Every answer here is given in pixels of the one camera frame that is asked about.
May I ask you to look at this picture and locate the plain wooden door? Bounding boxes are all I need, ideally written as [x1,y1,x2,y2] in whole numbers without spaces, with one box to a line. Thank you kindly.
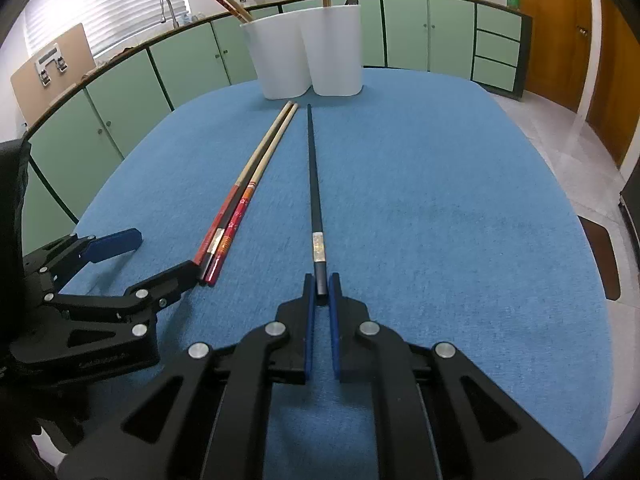
[585,0,640,171]

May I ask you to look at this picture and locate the white window blinds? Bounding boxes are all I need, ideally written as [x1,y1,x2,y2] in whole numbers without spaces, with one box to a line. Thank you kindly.
[22,0,188,58]

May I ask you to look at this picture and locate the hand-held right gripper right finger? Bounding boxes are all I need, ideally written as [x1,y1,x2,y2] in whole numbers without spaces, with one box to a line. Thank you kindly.
[327,272,585,480]

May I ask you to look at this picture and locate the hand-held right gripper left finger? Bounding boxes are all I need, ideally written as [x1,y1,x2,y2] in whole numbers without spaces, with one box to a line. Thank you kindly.
[59,274,317,480]

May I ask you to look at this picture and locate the brown cardboard board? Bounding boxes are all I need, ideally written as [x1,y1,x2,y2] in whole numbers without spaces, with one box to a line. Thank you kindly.
[11,23,97,113]

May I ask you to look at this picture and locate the white double utensil holder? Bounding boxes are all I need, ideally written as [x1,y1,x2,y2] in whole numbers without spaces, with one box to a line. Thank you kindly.
[240,4,363,100]

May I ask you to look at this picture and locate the blue table mat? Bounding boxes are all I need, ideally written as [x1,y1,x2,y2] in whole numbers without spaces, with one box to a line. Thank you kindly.
[65,67,613,480]

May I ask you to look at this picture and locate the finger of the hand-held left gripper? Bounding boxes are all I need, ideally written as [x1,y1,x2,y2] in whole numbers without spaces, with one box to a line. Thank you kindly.
[47,259,206,341]
[22,228,143,286]

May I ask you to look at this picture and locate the black chopstick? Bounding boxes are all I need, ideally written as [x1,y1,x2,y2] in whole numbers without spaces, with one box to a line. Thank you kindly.
[306,104,331,295]

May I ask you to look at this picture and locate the green lower kitchen cabinets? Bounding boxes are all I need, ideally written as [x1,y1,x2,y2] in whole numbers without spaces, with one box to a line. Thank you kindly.
[20,0,532,226]

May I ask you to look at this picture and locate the wooden door with handle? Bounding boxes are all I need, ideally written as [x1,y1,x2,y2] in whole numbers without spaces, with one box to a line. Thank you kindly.
[516,0,594,113]

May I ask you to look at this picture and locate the white gadget on board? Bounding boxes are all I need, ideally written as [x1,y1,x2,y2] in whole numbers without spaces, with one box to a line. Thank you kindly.
[34,46,69,89]

